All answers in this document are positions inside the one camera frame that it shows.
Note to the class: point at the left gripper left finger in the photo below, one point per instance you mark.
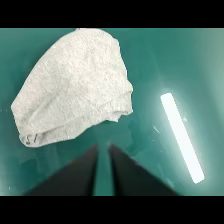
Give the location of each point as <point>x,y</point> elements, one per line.
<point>76,176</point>

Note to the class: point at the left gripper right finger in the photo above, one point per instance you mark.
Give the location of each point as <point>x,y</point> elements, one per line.
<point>136,176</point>

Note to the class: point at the white garment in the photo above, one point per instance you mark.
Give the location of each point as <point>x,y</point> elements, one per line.
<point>73,86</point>

